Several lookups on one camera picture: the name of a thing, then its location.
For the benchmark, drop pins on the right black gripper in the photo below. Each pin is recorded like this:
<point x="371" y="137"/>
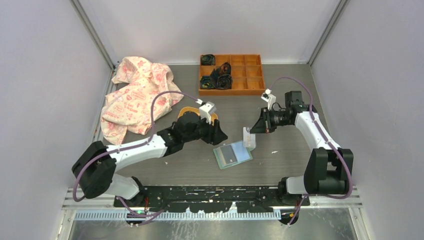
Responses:
<point x="264" y="125"/>

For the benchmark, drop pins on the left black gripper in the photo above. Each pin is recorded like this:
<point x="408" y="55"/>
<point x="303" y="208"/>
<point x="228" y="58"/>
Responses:
<point x="215" y="135"/>

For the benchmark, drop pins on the white VIP card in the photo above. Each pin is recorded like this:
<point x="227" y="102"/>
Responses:
<point x="249" y="139"/>

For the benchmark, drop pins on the yellow oval tray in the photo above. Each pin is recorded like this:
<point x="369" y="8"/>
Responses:
<point x="186" y="109"/>

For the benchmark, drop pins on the light green card holder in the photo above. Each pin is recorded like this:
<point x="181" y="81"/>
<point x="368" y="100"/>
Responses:
<point x="242" y="154"/>

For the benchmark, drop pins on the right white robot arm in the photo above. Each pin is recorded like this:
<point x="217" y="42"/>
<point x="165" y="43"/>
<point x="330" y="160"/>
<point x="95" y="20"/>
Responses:
<point x="329" y="168"/>

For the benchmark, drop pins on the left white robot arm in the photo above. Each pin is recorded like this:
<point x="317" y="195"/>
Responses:
<point x="96" y="169"/>

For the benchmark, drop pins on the dark rolled sock bottom-middle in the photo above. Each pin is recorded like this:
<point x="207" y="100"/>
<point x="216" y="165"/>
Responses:
<point x="224" y="82"/>

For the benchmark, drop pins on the dark rolled sock bottom-left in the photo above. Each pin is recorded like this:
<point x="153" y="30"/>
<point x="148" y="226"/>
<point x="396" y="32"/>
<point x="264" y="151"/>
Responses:
<point x="206" y="83"/>

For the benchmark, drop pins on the orange compartment organizer box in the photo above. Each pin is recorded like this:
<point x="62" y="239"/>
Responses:
<point x="246" y="72"/>

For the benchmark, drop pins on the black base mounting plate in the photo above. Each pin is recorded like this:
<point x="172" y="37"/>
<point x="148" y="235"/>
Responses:
<point x="213" y="199"/>

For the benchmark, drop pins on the dark rolled sock middle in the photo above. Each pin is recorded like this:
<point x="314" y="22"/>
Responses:
<point x="224" y="69"/>

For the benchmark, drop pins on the dark rolled sock top-left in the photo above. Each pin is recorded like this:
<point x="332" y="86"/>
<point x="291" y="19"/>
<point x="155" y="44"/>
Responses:
<point x="207" y="60"/>

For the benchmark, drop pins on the pink patterned cloth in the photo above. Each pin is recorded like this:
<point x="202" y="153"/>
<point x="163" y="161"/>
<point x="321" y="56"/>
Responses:
<point x="149" y="94"/>

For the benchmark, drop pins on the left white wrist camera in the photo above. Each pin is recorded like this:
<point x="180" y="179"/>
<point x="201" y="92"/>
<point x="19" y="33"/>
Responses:
<point x="206" y="110"/>

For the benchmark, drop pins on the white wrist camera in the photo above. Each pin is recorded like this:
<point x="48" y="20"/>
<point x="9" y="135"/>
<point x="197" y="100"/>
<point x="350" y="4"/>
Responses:
<point x="269" y="98"/>
<point x="206" y="110"/>

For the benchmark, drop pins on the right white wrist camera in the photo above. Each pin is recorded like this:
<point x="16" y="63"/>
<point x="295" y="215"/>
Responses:
<point x="269" y="98"/>

